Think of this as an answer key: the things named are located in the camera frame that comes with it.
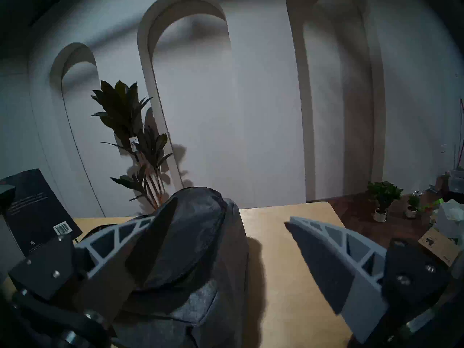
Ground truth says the tiny green plant white pot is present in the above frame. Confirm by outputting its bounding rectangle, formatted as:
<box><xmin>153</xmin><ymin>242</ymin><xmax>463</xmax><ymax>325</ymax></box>
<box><xmin>405</xmin><ymin>193</ymin><xmax>421</xmax><ymax>219</ymax></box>

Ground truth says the clear plastic storage bin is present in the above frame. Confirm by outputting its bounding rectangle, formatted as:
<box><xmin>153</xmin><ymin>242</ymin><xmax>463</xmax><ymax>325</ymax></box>
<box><xmin>448</xmin><ymin>168</ymin><xmax>464</xmax><ymax>194</ymax></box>

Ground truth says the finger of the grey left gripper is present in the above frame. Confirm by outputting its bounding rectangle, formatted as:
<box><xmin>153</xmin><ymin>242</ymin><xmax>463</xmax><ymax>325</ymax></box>
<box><xmin>0</xmin><ymin>184</ymin><xmax>16</xmax><ymax>215</ymax></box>

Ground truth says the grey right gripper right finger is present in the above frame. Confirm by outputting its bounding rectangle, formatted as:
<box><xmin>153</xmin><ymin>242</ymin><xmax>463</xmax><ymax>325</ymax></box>
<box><xmin>285</xmin><ymin>217</ymin><xmax>389</xmax><ymax>344</ymax></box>

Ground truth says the grey backpack with black lining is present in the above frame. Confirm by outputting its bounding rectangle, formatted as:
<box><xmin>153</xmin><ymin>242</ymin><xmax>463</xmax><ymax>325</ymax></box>
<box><xmin>83</xmin><ymin>186</ymin><xmax>251</xmax><ymax>348</ymax></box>

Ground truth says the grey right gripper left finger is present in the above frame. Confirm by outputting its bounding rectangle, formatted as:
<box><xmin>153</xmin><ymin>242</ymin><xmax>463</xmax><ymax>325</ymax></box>
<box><xmin>72</xmin><ymin>197</ymin><xmax>178</xmax><ymax>322</ymax></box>

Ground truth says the brown cardboard box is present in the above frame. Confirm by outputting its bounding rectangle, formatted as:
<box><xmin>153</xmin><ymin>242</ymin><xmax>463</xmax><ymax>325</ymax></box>
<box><xmin>418</xmin><ymin>227</ymin><xmax>462</xmax><ymax>268</ymax></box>

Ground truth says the black book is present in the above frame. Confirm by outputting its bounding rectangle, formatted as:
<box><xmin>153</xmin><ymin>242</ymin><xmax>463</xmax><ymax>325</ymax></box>
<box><xmin>0</xmin><ymin>169</ymin><xmax>83</xmax><ymax>257</ymax></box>

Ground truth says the small green plant white pot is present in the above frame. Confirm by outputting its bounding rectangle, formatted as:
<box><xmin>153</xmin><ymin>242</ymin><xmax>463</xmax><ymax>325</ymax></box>
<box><xmin>367</xmin><ymin>181</ymin><xmax>403</xmax><ymax>223</ymax></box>

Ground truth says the tall dark leafy potted plant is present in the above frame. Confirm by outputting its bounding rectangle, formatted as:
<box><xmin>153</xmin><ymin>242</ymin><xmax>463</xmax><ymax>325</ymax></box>
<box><xmin>91</xmin><ymin>80</ymin><xmax>174</xmax><ymax>210</ymax></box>

